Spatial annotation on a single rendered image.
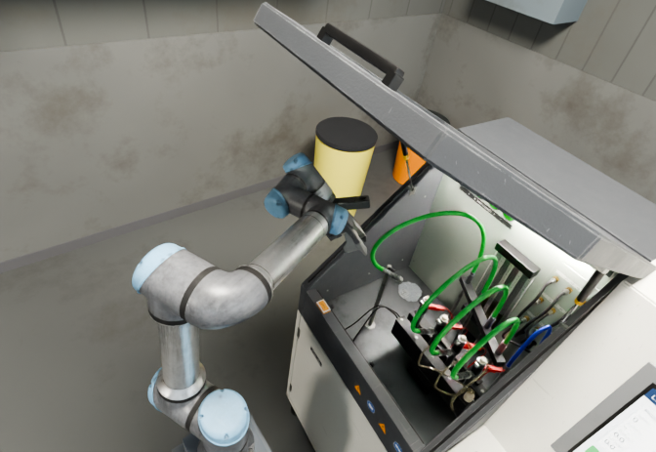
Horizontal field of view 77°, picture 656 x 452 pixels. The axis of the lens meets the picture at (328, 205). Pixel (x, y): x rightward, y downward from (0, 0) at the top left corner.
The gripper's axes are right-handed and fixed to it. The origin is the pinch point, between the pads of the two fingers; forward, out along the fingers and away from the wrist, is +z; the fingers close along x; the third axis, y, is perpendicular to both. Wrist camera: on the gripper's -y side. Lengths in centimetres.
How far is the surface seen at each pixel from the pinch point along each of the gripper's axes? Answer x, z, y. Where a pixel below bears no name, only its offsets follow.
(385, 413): 27, 38, 19
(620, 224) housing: 6, 30, -64
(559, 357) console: 33, 36, -32
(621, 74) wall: -171, 75, -150
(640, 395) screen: 46, 39, -43
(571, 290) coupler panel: 10, 40, -44
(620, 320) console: 37, 27, -47
